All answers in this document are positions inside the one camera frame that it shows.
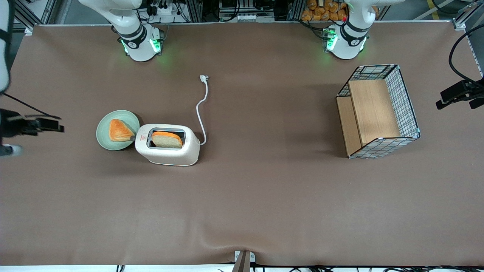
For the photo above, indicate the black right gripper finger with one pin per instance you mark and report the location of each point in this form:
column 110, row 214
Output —
column 41, row 121
column 49, row 129

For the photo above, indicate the white toaster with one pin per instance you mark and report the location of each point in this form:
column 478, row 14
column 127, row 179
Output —
column 191, row 147

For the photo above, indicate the aluminium frame profile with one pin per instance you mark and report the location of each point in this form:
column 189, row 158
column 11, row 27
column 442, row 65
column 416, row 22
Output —
column 30, row 13
column 467, row 15

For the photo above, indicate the bag of orange buns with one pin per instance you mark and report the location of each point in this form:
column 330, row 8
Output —
column 325, row 9

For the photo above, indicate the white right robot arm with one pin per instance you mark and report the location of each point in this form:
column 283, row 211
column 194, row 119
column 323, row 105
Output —
column 138, row 41

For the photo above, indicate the brown table cloth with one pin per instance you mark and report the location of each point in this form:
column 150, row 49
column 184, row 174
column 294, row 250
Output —
column 264, row 196

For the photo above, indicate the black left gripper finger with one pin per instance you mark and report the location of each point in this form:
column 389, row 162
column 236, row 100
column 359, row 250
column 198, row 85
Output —
column 455, row 91
column 444, row 103

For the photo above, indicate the bread slice with orange crust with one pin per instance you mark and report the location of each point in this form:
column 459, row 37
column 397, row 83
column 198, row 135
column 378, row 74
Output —
column 166, row 141

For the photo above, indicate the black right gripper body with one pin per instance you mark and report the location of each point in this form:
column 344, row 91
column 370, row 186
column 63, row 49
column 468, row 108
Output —
column 8, row 126

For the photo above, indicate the pale green plate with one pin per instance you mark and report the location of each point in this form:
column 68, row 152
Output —
column 104, row 132

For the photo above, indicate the white power strip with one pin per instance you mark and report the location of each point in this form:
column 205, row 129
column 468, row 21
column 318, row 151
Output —
column 162, row 10

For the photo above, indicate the orange triangular pastry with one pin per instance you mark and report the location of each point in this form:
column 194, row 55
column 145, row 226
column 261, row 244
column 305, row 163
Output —
column 119, row 131

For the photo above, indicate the metal table edge bracket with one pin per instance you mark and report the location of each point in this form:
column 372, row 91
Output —
column 244, row 260

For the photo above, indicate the wooden stepped shelf insert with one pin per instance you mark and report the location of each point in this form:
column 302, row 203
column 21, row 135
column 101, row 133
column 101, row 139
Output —
column 372, row 109

